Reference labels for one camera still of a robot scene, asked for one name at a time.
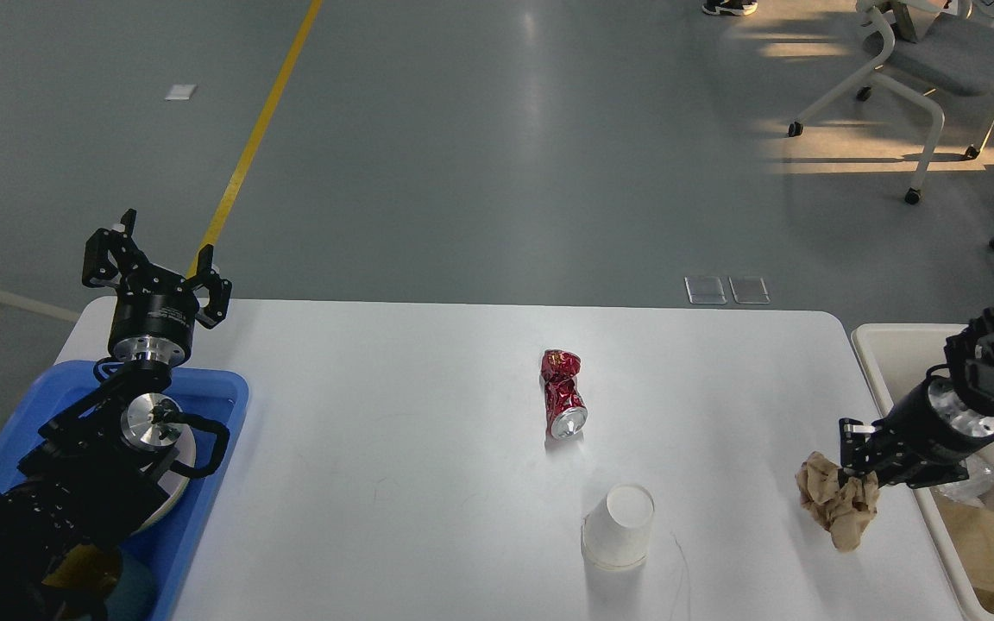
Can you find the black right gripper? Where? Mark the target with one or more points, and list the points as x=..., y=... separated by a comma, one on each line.
x=924, y=440

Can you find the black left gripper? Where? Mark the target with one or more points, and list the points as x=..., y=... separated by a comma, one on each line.
x=146, y=325

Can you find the brown paper ball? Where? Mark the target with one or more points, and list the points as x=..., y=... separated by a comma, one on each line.
x=842, y=507

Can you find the aluminium foil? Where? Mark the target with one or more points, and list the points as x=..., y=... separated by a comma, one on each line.
x=979, y=481

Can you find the brown paper bag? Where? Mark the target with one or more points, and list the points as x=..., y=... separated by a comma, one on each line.
x=971, y=529

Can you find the pink plate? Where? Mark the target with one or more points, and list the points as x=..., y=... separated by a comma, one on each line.
x=173, y=492

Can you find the dark teal mug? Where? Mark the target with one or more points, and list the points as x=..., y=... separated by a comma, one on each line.
x=90, y=575

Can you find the crushed red soda can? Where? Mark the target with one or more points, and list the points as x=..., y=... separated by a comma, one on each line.
x=564, y=405

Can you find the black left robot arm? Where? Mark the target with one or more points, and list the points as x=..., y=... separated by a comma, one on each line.
x=95, y=477

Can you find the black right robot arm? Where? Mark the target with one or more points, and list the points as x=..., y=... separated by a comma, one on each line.
x=968, y=363

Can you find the floor outlet plate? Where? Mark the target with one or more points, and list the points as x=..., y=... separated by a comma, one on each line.
x=749, y=291
x=705, y=290

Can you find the blue plastic tray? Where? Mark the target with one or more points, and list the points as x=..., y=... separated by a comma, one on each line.
x=167, y=547

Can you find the white paper cup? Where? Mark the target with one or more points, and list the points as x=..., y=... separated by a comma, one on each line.
x=616, y=533

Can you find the grey office chair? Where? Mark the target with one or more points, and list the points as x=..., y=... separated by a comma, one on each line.
x=916, y=47

